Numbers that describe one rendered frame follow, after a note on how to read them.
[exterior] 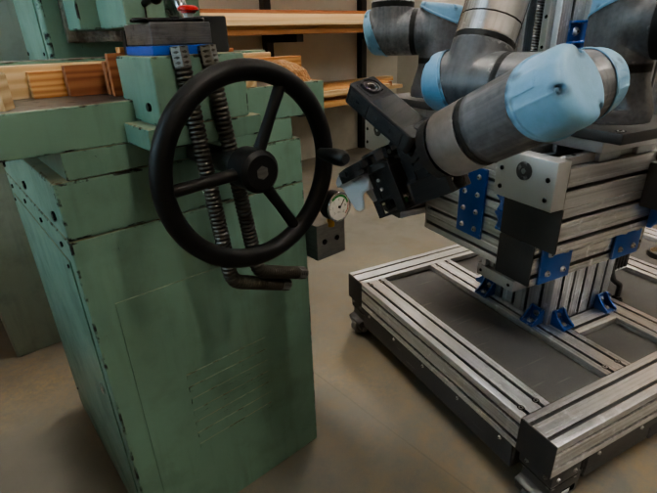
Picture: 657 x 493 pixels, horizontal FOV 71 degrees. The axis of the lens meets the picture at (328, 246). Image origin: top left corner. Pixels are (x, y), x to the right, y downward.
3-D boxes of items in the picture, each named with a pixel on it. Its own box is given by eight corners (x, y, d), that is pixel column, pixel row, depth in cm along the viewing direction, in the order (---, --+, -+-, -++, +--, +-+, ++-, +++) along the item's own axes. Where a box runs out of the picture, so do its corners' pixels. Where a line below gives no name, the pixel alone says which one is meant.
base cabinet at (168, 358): (155, 553, 97) (65, 246, 67) (79, 405, 137) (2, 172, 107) (319, 438, 123) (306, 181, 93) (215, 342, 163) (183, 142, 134)
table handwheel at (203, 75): (185, 304, 61) (129, 71, 48) (131, 257, 75) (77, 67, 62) (345, 235, 77) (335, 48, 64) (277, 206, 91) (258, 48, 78)
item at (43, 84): (34, 99, 73) (27, 72, 71) (32, 98, 74) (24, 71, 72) (302, 74, 104) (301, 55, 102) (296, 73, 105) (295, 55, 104)
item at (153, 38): (153, 56, 60) (145, 8, 58) (124, 55, 68) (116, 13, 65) (240, 51, 68) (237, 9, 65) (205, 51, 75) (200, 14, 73)
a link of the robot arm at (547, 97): (623, 113, 41) (578, 136, 36) (516, 155, 50) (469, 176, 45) (591, 29, 40) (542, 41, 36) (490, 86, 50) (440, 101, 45)
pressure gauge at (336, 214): (328, 234, 94) (328, 196, 90) (317, 229, 96) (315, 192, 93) (351, 225, 97) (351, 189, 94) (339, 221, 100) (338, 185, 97)
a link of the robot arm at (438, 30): (459, 58, 117) (463, -3, 111) (407, 58, 122) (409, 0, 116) (466, 55, 127) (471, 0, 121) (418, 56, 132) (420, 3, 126)
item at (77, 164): (66, 181, 65) (59, 154, 64) (36, 157, 80) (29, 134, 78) (292, 138, 89) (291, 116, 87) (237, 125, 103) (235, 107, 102)
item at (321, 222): (319, 261, 98) (317, 227, 95) (284, 245, 107) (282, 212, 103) (347, 249, 103) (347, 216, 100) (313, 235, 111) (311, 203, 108)
